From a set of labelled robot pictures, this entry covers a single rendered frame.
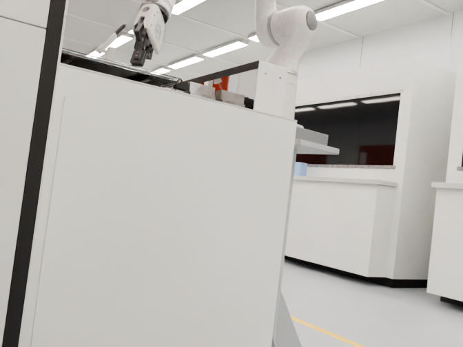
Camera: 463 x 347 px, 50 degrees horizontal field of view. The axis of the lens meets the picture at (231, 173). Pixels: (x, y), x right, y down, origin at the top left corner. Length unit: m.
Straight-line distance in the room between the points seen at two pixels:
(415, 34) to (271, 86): 4.76
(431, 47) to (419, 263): 2.33
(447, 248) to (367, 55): 3.10
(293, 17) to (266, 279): 0.91
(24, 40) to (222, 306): 0.70
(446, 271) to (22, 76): 3.51
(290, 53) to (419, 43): 4.23
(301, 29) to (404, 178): 2.93
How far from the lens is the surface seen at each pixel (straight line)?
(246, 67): 1.31
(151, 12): 1.36
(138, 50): 1.33
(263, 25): 1.82
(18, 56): 0.77
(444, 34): 5.75
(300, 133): 1.69
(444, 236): 3.96
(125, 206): 1.02
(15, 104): 0.76
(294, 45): 1.75
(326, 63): 6.83
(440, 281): 3.98
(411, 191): 4.58
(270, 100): 1.28
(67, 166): 0.98
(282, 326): 1.87
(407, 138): 4.53
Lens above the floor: 0.61
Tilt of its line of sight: 3 degrees up
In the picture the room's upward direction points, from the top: 7 degrees clockwise
